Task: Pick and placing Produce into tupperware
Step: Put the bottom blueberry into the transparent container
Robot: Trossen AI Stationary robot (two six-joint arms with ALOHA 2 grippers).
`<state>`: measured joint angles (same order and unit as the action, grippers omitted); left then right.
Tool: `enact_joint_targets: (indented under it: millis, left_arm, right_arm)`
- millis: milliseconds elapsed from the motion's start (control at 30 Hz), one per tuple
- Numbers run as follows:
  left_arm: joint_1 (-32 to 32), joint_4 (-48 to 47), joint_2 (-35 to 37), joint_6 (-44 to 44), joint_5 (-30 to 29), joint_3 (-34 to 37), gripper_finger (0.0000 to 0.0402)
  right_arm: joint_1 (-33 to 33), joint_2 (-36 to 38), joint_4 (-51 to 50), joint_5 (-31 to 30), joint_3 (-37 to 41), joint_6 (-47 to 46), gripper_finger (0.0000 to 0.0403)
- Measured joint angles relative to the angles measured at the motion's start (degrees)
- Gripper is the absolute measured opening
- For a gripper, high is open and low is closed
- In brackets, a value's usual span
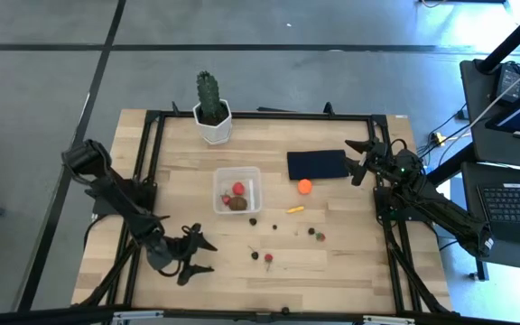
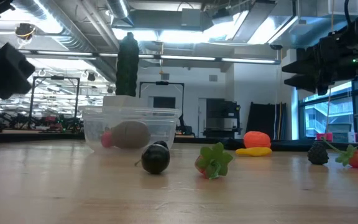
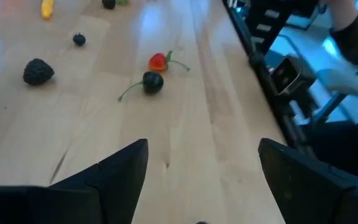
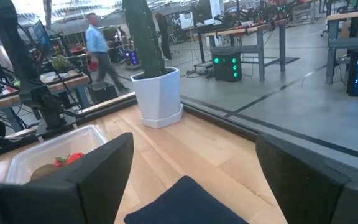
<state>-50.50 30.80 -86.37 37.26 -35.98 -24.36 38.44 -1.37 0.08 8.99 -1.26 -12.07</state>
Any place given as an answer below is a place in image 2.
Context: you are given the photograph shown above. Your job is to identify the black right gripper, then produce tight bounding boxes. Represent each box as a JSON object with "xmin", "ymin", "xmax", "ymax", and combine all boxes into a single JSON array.
[{"xmin": 280, "ymin": 24, "xmax": 358, "ymax": 96}]

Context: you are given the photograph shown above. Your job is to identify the toy blackberry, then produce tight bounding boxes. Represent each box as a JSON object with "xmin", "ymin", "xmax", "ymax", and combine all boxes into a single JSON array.
[{"xmin": 306, "ymin": 142, "xmax": 330, "ymax": 166}]

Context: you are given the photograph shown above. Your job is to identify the orange toy tangerine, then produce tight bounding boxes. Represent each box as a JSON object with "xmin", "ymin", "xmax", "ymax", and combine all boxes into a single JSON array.
[{"xmin": 242, "ymin": 131, "xmax": 272, "ymax": 149}]

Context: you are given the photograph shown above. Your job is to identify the yellow toy banana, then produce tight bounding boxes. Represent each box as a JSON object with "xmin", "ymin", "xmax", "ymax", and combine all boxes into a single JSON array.
[{"xmin": 235, "ymin": 146, "xmax": 273, "ymax": 157}]

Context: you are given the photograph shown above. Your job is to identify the small red toy strawberry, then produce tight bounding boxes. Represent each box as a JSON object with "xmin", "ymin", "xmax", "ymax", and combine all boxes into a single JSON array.
[{"xmin": 100, "ymin": 126, "xmax": 115, "ymax": 149}]

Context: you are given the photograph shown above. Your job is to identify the brown toy kiwi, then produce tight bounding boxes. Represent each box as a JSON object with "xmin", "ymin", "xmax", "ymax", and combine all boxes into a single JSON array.
[{"xmin": 110, "ymin": 120, "xmax": 152, "ymax": 149}]

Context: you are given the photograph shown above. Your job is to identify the dark purple toy grape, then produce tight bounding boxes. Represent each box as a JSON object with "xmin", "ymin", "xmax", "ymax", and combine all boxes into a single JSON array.
[{"xmin": 133, "ymin": 140, "xmax": 171, "ymax": 175}]

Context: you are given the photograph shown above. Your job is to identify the clear plastic tupperware container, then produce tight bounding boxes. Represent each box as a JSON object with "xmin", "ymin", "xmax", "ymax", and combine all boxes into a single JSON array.
[{"xmin": 81, "ymin": 105, "xmax": 182, "ymax": 154}]

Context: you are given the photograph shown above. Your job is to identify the round ceiling dome fixture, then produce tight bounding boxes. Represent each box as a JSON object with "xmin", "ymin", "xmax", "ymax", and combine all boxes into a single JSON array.
[{"xmin": 14, "ymin": 22, "xmax": 37, "ymax": 41}]

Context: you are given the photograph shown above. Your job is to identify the black curtain panel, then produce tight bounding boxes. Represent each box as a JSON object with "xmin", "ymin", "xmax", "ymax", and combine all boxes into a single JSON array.
[{"xmin": 246, "ymin": 101, "xmax": 287, "ymax": 141}]

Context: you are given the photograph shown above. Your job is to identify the pink box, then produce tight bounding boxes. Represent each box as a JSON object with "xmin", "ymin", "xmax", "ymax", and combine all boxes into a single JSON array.
[{"xmin": 315, "ymin": 133, "xmax": 334, "ymax": 142}]

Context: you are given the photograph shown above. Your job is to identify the black cloth mat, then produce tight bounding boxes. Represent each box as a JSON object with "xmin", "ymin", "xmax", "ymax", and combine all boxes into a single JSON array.
[{"xmin": 224, "ymin": 138, "xmax": 323, "ymax": 152}]

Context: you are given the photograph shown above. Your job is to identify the teal and white box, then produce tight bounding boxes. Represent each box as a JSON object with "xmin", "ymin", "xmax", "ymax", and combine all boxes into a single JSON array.
[{"xmin": 333, "ymin": 131, "xmax": 357, "ymax": 143}]

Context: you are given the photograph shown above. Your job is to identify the black equipment rack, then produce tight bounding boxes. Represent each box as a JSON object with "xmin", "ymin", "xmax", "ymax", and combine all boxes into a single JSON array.
[{"xmin": 203, "ymin": 98, "xmax": 242, "ymax": 139}]

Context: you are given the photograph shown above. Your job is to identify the white hexagonal plant pot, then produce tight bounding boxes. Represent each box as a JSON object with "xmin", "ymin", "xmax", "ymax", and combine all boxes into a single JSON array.
[{"xmin": 102, "ymin": 95, "xmax": 149, "ymax": 110}]

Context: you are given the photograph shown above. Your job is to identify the green cactus plant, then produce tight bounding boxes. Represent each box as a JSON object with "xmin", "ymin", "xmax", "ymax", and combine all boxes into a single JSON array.
[{"xmin": 115, "ymin": 32, "xmax": 140, "ymax": 97}]

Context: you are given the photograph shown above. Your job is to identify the long ceiling light strip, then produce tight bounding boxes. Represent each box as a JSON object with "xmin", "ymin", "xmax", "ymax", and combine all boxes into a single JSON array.
[{"xmin": 25, "ymin": 49, "xmax": 282, "ymax": 65}]

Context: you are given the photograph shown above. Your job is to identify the strawberry with big green leaves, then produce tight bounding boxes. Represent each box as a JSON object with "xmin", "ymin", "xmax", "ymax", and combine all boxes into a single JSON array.
[{"xmin": 194, "ymin": 142, "xmax": 235, "ymax": 180}]

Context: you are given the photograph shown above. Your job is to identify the glass window with dark frame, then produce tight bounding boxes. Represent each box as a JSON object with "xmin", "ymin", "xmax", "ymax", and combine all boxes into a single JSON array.
[{"xmin": 297, "ymin": 77, "xmax": 358, "ymax": 140}]

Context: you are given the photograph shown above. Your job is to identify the silver round air duct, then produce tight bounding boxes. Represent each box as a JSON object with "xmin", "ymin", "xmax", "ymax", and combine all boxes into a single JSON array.
[{"xmin": 106, "ymin": 0, "xmax": 132, "ymax": 20}]

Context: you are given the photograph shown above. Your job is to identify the black wall screen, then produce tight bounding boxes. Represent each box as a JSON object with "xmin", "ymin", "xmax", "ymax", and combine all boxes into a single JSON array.
[{"xmin": 153, "ymin": 96, "xmax": 177, "ymax": 109}]

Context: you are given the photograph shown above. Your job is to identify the grey rectangular air duct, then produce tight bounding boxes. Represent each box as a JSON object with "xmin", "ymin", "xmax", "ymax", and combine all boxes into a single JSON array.
[{"xmin": 112, "ymin": 0, "xmax": 300, "ymax": 44}]

